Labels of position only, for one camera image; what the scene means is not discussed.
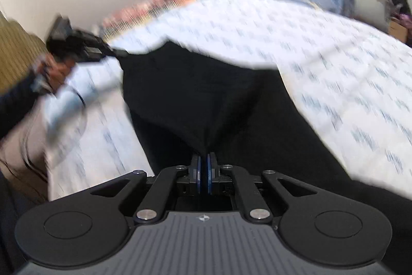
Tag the person's left hand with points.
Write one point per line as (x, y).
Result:
(53, 72)

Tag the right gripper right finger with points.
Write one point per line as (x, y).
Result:
(212, 170)

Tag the cardboard box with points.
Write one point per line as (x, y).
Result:
(396, 30)

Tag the white script-print bed sheet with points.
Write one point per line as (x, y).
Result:
(351, 82)

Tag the black pants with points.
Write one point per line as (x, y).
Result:
(183, 104)

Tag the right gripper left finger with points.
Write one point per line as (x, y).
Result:
(194, 173)

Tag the dark sleeved left forearm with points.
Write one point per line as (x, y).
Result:
(16, 103)

